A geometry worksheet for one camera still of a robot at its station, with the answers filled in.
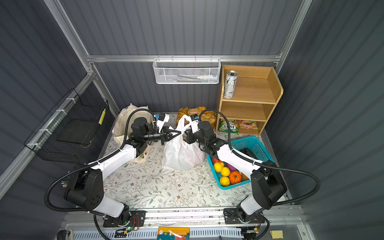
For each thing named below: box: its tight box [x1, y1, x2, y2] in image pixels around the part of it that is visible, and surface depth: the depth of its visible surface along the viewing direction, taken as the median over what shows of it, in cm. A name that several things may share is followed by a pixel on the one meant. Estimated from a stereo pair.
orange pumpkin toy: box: [229, 171, 242, 185], surface depth 84 cm
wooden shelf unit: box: [215, 65, 284, 135], surface depth 90 cm
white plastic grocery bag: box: [162, 114, 206, 171], surface depth 84 cm
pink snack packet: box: [239, 120, 259, 130], surface depth 110 cm
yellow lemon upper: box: [213, 161, 225, 173], surface depth 86 cm
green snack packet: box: [219, 119, 239, 134], surface depth 107 cm
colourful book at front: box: [157, 226, 190, 240], surface depth 71 cm
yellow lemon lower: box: [219, 176, 230, 187], surface depth 83 cm
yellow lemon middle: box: [220, 166, 231, 177], surface depth 86 cm
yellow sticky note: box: [269, 230, 284, 239], surface depth 69 cm
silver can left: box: [223, 70, 238, 99], surface depth 79 cm
